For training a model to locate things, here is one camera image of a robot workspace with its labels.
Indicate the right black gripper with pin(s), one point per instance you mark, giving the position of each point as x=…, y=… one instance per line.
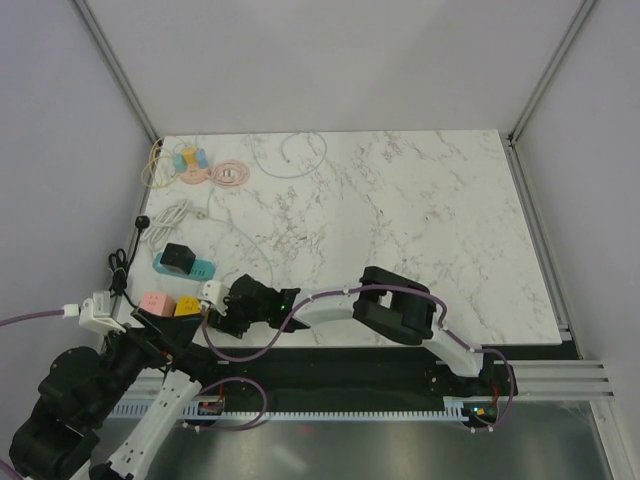
x=228, y=321

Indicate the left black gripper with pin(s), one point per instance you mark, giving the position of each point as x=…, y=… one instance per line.
x=174, y=335

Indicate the yellow cube plug adapter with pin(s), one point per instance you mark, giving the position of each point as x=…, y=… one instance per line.
x=187, y=305

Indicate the pink cube plug adapter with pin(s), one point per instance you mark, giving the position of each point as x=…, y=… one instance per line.
x=157, y=303

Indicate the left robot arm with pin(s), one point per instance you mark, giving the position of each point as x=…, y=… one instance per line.
x=83, y=387

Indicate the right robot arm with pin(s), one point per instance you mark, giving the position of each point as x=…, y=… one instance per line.
x=401, y=310

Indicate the pink round power socket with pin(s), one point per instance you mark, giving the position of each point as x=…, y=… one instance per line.
x=195, y=175

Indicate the blue plug on pink socket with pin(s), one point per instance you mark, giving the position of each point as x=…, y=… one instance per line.
x=201, y=159

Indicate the teal plug on pink socket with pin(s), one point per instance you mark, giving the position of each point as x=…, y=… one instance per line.
x=178, y=162

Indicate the yellow plug on pink socket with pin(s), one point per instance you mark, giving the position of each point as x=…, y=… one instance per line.
x=189, y=155

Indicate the teal power strip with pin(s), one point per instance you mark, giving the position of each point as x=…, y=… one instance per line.
x=201, y=271

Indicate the black cube adapter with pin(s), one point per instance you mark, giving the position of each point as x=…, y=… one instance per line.
x=177, y=258

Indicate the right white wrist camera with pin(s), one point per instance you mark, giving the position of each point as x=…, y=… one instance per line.
x=213, y=292

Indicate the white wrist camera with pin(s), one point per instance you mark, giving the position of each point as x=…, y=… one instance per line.
x=213, y=292
x=94, y=314

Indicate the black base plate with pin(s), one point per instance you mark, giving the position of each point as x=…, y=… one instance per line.
x=328, y=380

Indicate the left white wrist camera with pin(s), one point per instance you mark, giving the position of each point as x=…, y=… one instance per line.
x=94, y=314

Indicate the white slotted cable duct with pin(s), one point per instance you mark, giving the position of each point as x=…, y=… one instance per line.
x=198, y=411

